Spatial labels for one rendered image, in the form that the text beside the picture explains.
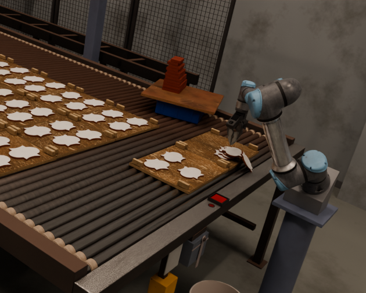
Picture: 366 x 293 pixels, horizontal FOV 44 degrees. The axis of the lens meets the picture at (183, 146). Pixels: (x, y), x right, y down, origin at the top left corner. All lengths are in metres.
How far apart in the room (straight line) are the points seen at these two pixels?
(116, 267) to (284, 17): 4.10
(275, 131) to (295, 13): 3.26
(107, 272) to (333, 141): 3.94
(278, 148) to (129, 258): 0.87
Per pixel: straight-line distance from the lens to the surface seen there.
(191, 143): 2.62
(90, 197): 1.91
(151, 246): 1.68
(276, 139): 2.06
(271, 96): 1.95
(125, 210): 1.87
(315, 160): 2.20
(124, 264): 1.58
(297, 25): 5.18
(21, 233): 1.61
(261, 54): 5.34
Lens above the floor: 1.87
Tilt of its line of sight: 21 degrees down
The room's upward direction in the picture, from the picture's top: 13 degrees clockwise
